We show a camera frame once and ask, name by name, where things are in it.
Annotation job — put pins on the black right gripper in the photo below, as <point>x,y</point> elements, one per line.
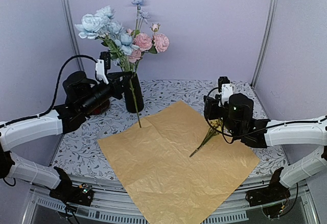
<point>210,107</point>

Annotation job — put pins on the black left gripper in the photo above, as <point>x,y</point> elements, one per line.
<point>118,86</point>

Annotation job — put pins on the yellow daisy stem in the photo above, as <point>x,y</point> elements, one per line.
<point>216,127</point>

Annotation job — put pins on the pink rose stem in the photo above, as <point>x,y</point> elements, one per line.
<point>135,55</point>
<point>154,44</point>

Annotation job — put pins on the blue peony stem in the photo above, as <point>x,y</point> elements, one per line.
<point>120,41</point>

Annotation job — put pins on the thin blue flower stem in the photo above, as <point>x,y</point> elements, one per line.
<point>142,16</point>

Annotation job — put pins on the orange wrapping paper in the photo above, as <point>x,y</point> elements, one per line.
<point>169,176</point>

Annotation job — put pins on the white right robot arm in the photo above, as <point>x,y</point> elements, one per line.
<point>309,131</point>

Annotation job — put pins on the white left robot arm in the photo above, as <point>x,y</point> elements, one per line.
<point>21,131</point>

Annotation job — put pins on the tall black vase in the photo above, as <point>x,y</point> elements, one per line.
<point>133,100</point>

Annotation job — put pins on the floral patterned tablecloth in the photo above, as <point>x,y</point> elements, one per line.
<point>80,155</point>

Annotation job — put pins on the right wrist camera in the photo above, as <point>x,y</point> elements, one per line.
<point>225,90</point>

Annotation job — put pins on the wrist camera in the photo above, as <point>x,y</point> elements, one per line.
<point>225,90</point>
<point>103,64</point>

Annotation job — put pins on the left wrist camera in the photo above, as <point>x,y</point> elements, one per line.
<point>103,64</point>

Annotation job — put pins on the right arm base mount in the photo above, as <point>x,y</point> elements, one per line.
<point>275,191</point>

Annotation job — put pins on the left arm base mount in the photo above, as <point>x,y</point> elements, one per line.
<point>67,193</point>

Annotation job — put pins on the aluminium front rail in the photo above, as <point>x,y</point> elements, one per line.
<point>112,204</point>

